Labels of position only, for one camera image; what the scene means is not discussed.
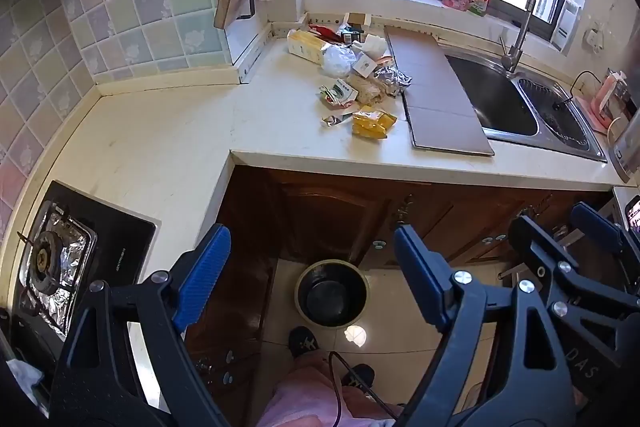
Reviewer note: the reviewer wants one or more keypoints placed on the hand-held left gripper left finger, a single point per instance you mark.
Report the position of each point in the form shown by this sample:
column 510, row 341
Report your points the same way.
column 205, row 267

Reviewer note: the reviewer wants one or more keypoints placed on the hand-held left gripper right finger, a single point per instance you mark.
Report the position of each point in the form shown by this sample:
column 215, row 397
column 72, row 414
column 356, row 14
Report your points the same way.
column 420, row 277

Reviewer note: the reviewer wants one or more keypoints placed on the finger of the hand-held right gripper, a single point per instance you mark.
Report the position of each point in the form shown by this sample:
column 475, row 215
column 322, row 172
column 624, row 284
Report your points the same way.
column 537, row 242
column 597, row 224

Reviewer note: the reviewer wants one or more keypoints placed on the round dark trash bin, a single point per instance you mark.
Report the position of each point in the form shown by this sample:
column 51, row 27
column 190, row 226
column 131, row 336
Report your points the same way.
column 330, row 302

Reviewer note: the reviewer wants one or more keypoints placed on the yellow snack packet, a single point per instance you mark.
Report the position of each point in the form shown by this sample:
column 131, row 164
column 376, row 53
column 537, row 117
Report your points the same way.
column 372, row 122

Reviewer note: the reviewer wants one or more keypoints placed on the beige plastic bag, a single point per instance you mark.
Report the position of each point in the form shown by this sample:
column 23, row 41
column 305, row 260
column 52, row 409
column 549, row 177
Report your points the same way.
column 365, row 90

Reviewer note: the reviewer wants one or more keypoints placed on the silver foil wrapper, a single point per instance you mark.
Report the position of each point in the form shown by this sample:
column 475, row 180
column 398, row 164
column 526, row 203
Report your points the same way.
column 392, row 82

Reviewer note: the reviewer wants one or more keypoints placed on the small white and blue carton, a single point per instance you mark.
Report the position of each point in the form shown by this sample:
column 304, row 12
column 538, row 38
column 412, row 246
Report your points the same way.
column 363, row 67

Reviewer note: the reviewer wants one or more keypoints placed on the white plastic wad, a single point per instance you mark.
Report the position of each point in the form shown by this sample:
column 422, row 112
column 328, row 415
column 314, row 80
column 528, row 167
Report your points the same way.
column 339, row 62

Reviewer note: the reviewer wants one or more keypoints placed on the white paper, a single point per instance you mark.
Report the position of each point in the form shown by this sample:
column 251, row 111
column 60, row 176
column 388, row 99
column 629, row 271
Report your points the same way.
column 372, row 47

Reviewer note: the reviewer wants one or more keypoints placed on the orange red snack packet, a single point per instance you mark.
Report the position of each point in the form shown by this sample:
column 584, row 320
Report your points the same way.
column 325, row 32

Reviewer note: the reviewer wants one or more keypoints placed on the wooden cabinet door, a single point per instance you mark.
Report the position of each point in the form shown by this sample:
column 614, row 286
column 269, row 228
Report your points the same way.
column 562, row 207
column 450, row 227
column 240, row 257
column 325, row 222

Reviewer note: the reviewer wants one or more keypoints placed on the silver appliance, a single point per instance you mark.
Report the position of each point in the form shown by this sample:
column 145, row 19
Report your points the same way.
column 630, row 152

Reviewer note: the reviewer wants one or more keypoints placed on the black gas stove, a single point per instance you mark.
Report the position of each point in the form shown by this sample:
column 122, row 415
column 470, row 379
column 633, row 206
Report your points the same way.
column 122, row 247

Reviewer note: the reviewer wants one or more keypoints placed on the dark blue patterned slipper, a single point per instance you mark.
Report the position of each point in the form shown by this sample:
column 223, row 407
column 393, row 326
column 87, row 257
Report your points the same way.
column 359, row 374
column 304, row 342

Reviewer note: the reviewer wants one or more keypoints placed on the aluminium foil burner liner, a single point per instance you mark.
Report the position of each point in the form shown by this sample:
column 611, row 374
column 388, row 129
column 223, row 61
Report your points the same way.
column 75, row 252

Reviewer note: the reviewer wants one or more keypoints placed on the stainless steel sink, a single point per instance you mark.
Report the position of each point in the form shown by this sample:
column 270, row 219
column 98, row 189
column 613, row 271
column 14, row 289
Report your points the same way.
column 500, row 102

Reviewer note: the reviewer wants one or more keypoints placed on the pink trousers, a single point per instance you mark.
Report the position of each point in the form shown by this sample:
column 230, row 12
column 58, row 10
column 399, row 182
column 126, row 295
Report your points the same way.
column 310, row 392

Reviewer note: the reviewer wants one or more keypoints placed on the small silver wrapper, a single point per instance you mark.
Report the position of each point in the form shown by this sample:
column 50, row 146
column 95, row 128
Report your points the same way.
column 332, row 120

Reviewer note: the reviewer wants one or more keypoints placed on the steel faucet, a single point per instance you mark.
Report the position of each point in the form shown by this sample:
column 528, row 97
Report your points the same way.
column 520, row 37

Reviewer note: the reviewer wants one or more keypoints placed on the white cloth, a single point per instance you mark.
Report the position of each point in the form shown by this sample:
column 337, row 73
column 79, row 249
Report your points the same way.
column 25, row 377

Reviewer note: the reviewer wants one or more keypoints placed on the red and white wrapper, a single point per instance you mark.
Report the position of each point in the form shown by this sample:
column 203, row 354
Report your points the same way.
column 384, row 62

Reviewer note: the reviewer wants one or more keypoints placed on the pale yellow carton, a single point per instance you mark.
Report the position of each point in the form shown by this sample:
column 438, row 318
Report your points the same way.
column 307, row 47

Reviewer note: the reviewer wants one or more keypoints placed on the small dark carton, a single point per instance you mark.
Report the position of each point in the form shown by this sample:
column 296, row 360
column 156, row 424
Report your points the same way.
column 351, row 35

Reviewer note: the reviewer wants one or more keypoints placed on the white wall socket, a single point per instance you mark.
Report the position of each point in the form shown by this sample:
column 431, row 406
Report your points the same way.
column 594, row 38

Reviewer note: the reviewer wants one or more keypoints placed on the white wall holder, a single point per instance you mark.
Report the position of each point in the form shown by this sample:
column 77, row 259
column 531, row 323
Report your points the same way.
column 565, row 27

